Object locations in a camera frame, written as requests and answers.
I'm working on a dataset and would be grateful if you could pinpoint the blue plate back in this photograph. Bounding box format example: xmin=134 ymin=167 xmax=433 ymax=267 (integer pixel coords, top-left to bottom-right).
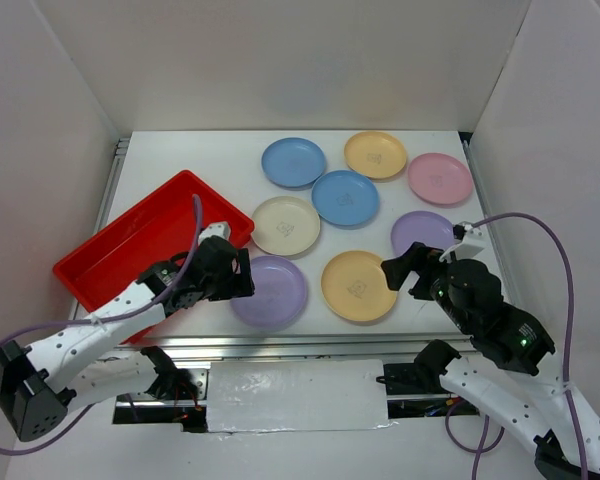
xmin=261 ymin=137 xmax=327 ymax=189

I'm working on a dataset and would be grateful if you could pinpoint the purple cable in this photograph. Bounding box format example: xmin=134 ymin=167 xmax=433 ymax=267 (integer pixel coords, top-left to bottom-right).
xmin=444 ymin=212 xmax=592 ymax=480
xmin=0 ymin=193 xmax=204 ymax=456

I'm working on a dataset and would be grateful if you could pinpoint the cream plate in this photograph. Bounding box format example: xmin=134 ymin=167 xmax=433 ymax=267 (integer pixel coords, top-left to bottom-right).
xmin=251 ymin=196 xmax=321 ymax=256

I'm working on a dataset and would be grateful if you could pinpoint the aluminium front rail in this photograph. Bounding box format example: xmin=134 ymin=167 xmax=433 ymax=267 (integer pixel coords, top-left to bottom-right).
xmin=59 ymin=333 xmax=526 ymax=362

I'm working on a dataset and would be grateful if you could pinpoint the white taped cover panel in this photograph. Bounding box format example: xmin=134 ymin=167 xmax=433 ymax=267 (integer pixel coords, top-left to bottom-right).
xmin=206 ymin=360 xmax=389 ymax=433

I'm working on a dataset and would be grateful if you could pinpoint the blue plate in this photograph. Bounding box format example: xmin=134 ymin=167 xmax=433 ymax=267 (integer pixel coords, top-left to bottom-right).
xmin=261 ymin=137 xmax=327 ymax=189
xmin=311 ymin=170 xmax=380 ymax=227

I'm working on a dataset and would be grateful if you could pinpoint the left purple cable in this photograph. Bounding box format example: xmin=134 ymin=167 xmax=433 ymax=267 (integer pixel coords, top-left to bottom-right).
xmin=0 ymin=193 xmax=204 ymax=456

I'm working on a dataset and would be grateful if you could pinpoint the pink plate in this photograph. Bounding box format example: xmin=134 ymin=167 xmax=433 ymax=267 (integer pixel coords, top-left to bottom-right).
xmin=407 ymin=153 xmax=474 ymax=206

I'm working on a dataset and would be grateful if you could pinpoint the lilac plate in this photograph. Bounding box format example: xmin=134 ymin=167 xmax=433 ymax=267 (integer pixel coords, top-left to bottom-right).
xmin=390 ymin=210 xmax=455 ymax=256
xmin=230 ymin=255 xmax=308 ymax=331

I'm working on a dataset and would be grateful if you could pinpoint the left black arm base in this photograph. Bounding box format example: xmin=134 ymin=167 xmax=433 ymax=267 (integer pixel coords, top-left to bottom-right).
xmin=140 ymin=346 xmax=200 ymax=410

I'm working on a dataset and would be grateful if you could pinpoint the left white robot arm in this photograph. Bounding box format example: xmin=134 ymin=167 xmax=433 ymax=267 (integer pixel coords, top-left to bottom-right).
xmin=0 ymin=235 xmax=255 ymax=442

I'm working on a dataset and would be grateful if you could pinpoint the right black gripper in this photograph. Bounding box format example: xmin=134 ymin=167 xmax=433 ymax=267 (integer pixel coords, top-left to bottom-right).
xmin=379 ymin=238 xmax=471 ymax=331

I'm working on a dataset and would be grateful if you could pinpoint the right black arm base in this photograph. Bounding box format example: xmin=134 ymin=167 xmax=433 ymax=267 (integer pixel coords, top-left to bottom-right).
xmin=376 ymin=340 xmax=461 ymax=395

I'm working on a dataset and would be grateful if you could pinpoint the orange plate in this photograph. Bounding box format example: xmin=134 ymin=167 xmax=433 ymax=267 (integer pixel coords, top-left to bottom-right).
xmin=344 ymin=131 xmax=408 ymax=180
xmin=321 ymin=250 xmax=397 ymax=324

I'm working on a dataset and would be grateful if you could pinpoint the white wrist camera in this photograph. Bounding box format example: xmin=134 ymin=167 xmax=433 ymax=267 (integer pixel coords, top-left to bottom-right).
xmin=198 ymin=221 xmax=231 ymax=244
xmin=440 ymin=222 xmax=486 ymax=263

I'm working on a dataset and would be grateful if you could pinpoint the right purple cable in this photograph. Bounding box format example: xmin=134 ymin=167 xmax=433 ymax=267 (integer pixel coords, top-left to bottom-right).
xmin=444 ymin=212 xmax=592 ymax=480

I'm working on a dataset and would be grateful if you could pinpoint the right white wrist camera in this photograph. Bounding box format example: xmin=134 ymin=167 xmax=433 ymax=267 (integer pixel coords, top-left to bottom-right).
xmin=440 ymin=222 xmax=486 ymax=263

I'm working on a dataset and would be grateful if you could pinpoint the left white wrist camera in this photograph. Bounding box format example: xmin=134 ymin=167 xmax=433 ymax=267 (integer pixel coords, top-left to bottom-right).
xmin=198 ymin=221 xmax=231 ymax=244

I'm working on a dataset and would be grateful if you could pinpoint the orange plate front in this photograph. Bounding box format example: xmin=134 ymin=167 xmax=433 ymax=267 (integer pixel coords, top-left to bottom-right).
xmin=321 ymin=250 xmax=397 ymax=324

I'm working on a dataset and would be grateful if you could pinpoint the orange plate back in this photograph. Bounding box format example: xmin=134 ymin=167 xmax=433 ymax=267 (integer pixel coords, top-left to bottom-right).
xmin=344 ymin=131 xmax=408 ymax=180

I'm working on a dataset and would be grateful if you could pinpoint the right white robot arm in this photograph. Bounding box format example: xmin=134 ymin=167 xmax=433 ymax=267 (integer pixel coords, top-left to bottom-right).
xmin=378 ymin=242 xmax=600 ymax=479

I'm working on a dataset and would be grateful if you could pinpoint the red plastic bin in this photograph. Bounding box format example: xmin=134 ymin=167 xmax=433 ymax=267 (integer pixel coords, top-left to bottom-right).
xmin=52 ymin=169 xmax=256 ymax=346

